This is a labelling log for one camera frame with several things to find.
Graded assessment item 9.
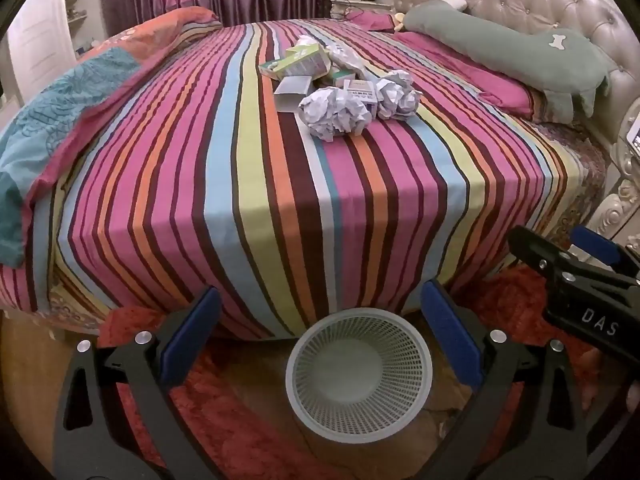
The white printed box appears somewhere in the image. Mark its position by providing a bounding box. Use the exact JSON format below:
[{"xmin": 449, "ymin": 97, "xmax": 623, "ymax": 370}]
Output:
[{"xmin": 345, "ymin": 79, "xmax": 379, "ymax": 116}]

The cream carved bedside cabinet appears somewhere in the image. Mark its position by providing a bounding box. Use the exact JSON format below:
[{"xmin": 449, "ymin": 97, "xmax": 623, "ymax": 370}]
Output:
[
  {"xmin": 330, "ymin": 0, "xmax": 396, "ymax": 20},
  {"xmin": 585, "ymin": 110, "xmax": 640, "ymax": 242}
]

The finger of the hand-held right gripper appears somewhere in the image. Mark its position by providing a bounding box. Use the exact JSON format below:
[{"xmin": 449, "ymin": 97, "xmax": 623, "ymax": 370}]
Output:
[
  {"xmin": 571, "ymin": 226, "xmax": 640, "ymax": 277},
  {"xmin": 509, "ymin": 225, "xmax": 640, "ymax": 307}
]

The long green pillow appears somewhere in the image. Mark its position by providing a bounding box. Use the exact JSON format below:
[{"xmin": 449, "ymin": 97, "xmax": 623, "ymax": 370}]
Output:
[{"xmin": 402, "ymin": 0, "xmax": 617, "ymax": 123}]

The crumpled white paper ball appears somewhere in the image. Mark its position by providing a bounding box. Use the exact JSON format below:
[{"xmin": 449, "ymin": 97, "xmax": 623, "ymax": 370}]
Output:
[
  {"xmin": 390, "ymin": 71, "xmax": 419, "ymax": 117},
  {"xmin": 299, "ymin": 87, "xmax": 345, "ymax": 142},
  {"xmin": 376, "ymin": 79, "xmax": 402, "ymax": 120},
  {"xmin": 332, "ymin": 89, "xmax": 374, "ymax": 136}
]

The white and green patterned box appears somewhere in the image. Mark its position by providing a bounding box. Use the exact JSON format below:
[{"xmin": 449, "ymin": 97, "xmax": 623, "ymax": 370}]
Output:
[
  {"xmin": 259, "ymin": 57, "xmax": 301, "ymax": 81},
  {"xmin": 327, "ymin": 67, "xmax": 359, "ymax": 89}
]

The pink pillow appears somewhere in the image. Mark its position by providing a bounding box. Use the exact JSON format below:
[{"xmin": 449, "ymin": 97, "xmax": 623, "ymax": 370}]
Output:
[
  {"xmin": 345, "ymin": 10, "xmax": 397, "ymax": 34},
  {"xmin": 395, "ymin": 31, "xmax": 540, "ymax": 121}
]

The white wardrobe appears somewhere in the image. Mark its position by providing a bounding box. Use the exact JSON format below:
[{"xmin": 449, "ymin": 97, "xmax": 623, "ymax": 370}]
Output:
[{"xmin": 7, "ymin": 0, "xmax": 101, "ymax": 106}]

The green cardboard box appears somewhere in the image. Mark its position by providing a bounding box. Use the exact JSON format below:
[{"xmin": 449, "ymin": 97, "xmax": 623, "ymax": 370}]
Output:
[{"xmin": 274, "ymin": 75, "xmax": 314, "ymax": 111}]

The white mesh wastebasket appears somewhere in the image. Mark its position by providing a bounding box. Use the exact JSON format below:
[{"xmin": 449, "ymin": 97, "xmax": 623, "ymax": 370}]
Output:
[{"xmin": 285, "ymin": 308, "xmax": 434, "ymax": 437}]

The green cube box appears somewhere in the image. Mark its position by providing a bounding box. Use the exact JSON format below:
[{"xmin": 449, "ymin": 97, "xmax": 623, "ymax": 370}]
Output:
[{"xmin": 285, "ymin": 44, "xmax": 333, "ymax": 74}]

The red shaggy rug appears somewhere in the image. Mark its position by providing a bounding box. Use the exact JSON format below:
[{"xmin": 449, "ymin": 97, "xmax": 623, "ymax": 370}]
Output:
[{"xmin": 97, "ymin": 265, "xmax": 603, "ymax": 480}]

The large white plastic bag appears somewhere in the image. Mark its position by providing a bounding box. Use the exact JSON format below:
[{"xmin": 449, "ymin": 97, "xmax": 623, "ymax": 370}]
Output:
[{"xmin": 327, "ymin": 42, "xmax": 387, "ymax": 84}]

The orange and teal quilt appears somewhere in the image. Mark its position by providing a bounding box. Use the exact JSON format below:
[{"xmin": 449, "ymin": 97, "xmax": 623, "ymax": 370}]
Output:
[{"xmin": 0, "ymin": 7, "xmax": 223, "ymax": 268}]

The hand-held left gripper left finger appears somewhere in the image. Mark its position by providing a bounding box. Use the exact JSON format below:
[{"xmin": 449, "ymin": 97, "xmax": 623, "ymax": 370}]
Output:
[{"xmin": 52, "ymin": 286, "xmax": 223, "ymax": 480}]

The striped bed sheet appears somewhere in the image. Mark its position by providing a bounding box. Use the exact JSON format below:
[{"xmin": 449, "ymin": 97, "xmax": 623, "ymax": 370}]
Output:
[{"xmin": 0, "ymin": 17, "xmax": 608, "ymax": 342}]

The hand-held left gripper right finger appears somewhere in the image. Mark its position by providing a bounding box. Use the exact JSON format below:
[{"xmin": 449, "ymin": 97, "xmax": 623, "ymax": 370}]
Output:
[{"xmin": 421, "ymin": 280, "xmax": 588, "ymax": 480}]

